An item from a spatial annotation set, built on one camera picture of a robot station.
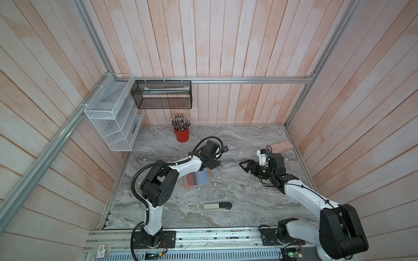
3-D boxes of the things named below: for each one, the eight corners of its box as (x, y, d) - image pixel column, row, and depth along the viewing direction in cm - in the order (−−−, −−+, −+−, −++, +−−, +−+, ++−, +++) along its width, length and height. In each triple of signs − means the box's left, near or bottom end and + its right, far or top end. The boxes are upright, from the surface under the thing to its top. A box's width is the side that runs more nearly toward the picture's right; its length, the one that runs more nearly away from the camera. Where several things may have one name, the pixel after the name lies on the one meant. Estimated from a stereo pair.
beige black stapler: (203, 211, 84) (203, 208, 80) (203, 205, 85) (203, 202, 81) (230, 211, 84) (232, 208, 80) (230, 205, 85) (231, 202, 81)
